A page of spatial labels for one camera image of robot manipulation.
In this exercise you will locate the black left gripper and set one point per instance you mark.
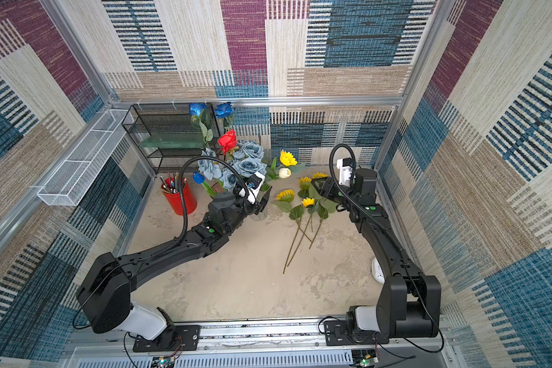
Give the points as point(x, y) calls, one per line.
point(259, 208)

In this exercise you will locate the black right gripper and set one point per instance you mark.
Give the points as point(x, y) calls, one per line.
point(328, 187)

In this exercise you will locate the yellow sunflower bouquet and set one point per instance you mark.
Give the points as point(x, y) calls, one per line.
point(322, 206)

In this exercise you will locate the tall yellow sunflower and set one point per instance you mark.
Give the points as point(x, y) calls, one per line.
point(303, 225)

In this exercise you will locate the white tulip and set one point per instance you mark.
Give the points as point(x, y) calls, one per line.
point(284, 173)

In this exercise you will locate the large yellow sunflower stem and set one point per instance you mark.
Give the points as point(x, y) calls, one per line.
point(298, 204)

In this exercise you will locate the small yellow sunflower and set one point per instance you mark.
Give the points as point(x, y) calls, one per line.
point(287, 159)

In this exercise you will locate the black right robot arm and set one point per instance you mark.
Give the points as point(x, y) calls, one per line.
point(409, 303)

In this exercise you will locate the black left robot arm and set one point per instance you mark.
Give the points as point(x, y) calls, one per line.
point(104, 295)

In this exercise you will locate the grey blue rose bouquet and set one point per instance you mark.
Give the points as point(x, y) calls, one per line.
point(246, 160)

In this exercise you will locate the blue tulip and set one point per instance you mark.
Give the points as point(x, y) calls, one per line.
point(200, 179)

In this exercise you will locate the red rose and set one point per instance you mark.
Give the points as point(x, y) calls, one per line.
point(227, 142)

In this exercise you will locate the red pen cup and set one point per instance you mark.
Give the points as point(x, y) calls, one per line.
point(175, 199)

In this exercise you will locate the white round puck device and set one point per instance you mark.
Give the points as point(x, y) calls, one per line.
point(377, 272)

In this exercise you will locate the blue rose pair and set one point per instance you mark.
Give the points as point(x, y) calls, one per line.
point(203, 117)

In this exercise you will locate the black mesh shelf rack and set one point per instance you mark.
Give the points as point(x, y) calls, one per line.
point(164, 135)

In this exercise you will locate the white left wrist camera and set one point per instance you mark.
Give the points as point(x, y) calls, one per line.
point(252, 187)

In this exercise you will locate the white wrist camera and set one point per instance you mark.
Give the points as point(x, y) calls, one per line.
point(252, 187)
point(346, 170)

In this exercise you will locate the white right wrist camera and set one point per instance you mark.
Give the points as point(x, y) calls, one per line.
point(346, 170)

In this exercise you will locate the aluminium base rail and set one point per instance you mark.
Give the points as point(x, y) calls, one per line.
point(280, 342)

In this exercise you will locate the white wire mesh tray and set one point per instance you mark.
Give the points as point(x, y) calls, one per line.
point(70, 182)

